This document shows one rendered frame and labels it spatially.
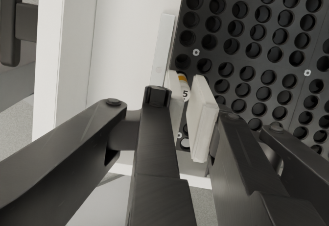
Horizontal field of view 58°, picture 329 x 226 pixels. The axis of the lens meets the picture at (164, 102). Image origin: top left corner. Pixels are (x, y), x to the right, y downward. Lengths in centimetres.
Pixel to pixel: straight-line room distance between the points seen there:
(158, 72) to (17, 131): 114
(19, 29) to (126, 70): 11
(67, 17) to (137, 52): 10
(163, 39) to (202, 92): 14
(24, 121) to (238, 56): 119
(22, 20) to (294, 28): 21
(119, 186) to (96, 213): 18
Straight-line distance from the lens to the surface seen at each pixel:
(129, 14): 31
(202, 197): 140
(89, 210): 144
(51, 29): 23
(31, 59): 103
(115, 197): 137
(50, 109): 24
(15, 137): 141
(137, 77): 31
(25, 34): 26
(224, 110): 16
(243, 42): 25
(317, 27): 27
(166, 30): 29
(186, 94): 20
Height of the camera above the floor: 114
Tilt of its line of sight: 73 degrees down
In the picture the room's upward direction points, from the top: 176 degrees counter-clockwise
